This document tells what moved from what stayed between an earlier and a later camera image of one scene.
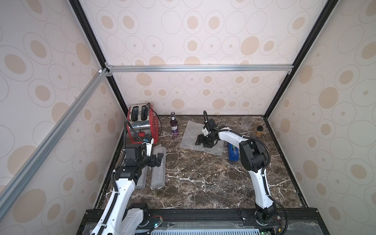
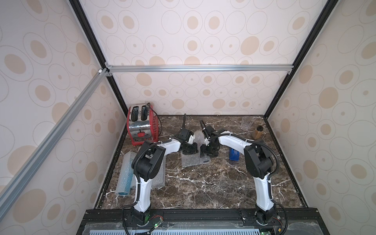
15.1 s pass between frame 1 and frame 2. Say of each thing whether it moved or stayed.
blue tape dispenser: stayed
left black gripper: moved
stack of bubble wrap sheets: moved
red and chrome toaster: stayed
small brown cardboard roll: stayed
